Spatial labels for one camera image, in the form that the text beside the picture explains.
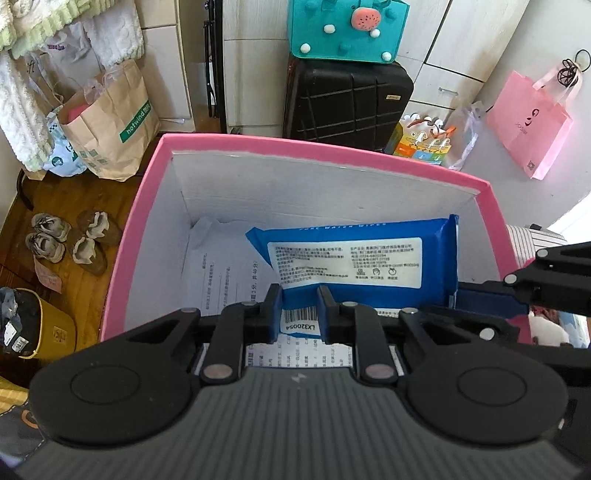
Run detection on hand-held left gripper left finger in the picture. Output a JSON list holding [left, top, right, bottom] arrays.
[[99, 283, 283, 387]]

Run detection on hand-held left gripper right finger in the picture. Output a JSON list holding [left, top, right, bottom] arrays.
[[318, 285, 522, 387]]

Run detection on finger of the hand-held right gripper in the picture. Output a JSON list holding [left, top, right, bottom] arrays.
[[524, 344, 591, 384], [455, 244, 591, 320]]

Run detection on dark blue wet wipes pack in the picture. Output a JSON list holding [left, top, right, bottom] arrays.
[[245, 215, 460, 334]]

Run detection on pink storage box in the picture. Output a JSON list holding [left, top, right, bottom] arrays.
[[99, 133, 529, 344]]

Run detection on striped tablecloth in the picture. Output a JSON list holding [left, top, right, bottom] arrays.
[[505, 224, 568, 278]]

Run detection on printed paper sheet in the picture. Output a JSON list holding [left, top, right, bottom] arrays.
[[179, 218, 356, 370]]

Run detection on clear plastic bag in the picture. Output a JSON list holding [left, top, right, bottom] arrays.
[[443, 102, 485, 171]]

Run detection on pack of drink bottles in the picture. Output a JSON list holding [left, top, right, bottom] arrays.
[[392, 113, 458, 167]]

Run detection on pink shopping bag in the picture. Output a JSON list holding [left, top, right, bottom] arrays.
[[487, 67, 583, 181]]

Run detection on black suitcase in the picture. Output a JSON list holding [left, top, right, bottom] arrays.
[[283, 53, 415, 153]]

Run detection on yellow trash bin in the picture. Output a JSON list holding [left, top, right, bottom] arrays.
[[0, 286, 77, 361]]

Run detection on pink paper slip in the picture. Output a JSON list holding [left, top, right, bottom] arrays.
[[34, 258, 63, 294]]

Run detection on grey sneaker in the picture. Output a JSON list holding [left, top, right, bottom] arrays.
[[31, 213, 72, 241], [25, 232, 65, 264]]

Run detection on white wardrobe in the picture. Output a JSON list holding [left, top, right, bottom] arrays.
[[224, 0, 532, 139]]

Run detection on black tripod stand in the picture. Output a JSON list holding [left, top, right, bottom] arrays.
[[203, 0, 227, 132]]

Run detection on large brown paper bag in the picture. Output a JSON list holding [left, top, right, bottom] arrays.
[[60, 59, 161, 182]]

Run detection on blue white plastic bag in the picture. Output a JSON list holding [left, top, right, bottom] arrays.
[[44, 106, 88, 178]]

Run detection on yellow blanket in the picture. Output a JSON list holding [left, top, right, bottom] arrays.
[[0, 376, 28, 416]]

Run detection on beige wooden cabinet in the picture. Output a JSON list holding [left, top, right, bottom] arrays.
[[134, 0, 195, 125]]

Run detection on teal felt bag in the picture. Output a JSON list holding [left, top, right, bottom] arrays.
[[287, 0, 411, 64]]

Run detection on small brown paper bag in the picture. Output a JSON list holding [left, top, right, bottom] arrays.
[[28, 55, 65, 116]]

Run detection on white green fleece robe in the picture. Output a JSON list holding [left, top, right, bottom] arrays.
[[0, 0, 144, 171]]

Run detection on black hair ties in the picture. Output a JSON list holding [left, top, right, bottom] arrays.
[[556, 48, 591, 88]]

